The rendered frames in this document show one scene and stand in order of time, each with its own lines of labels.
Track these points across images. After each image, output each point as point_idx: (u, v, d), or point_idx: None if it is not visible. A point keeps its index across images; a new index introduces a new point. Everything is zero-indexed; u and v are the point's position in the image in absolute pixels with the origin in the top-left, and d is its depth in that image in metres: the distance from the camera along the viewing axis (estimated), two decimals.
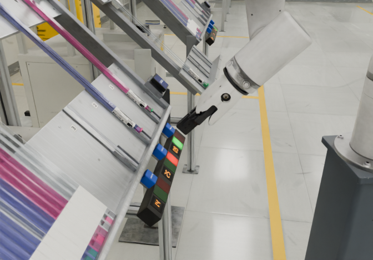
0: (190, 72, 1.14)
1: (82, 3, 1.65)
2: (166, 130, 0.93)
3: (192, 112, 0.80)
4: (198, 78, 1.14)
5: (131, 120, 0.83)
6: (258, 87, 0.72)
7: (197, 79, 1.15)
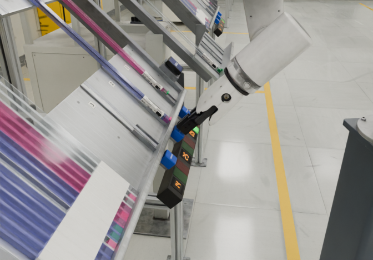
0: (203, 56, 1.11)
1: None
2: (182, 113, 0.91)
3: (192, 112, 0.80)
4: (212, 63, 1.12)
5: (160, 109, 0.80)
6: (259, 88, 0.72)
7: (211, 64, 1.12)
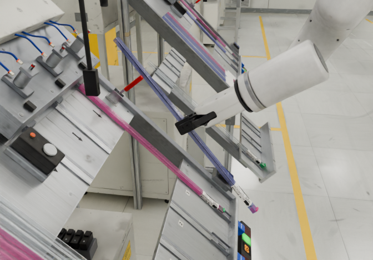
0: (248, 154, 1.15)
1: (124, 60, 1.66)
2: (237, 229, 0.94)
3: None
4: (256, 159, 1.16)
5: (248, 198, 0.81)
6: None
7: (255, 160, 1.16)
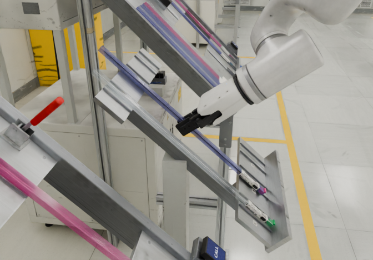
0: (248, 207, 0.77)
1: (87, 64, 1.27)
2: None
3: None
4: (261, 215, 0.77)
5: (256, 181, 0.85)
6: (245, 65, 0.74)
7: (258, 216, 0.78)
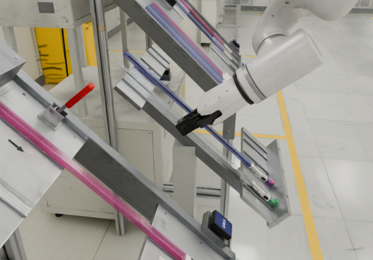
0: (253, 187, 0.85)
1: (99, 60, 1.35)
2: None
3: None
4: (264, 194, 0.85)
5: (264, 174, 0.93)
6: (245, 64, 0.75)
7: (262, 195, 0.85)
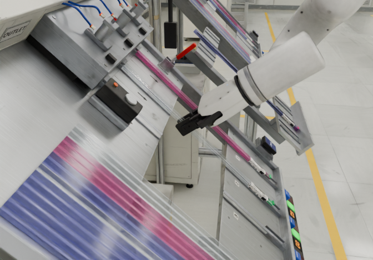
0: (251, 188, 0.85)
1: (152, 43, 1.68)
2: None
3: None
4: (262, 196, 0.85)
5: (292, 121, 1.26)
6: (246, 66, 0.75)
7: (260, 197, 0.86)
